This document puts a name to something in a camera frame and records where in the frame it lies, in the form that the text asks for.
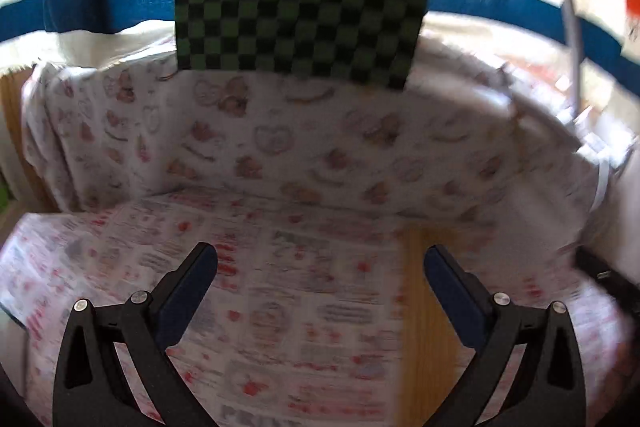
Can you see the printed tablecloth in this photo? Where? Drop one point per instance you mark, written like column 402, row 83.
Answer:
column 300, row 307

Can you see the green checkerboard card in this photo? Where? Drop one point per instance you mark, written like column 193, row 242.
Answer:
column 300, row 7

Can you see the red white blue striped cloth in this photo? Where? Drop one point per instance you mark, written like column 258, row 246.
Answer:
column 100, row 2

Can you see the heart print white cloth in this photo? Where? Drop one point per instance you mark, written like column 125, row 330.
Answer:
column 300, row 142

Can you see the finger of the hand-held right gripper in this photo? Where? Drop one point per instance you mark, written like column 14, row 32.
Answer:
column 597, row 272

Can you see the grey metal pole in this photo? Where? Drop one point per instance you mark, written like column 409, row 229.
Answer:
column 570, row 7

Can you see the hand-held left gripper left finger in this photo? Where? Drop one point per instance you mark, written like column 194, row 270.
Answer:
column 187, row 297

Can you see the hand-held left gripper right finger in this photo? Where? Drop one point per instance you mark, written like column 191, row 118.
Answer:
column 452, row 302

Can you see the wooden frame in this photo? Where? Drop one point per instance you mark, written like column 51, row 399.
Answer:
column 20, row 132

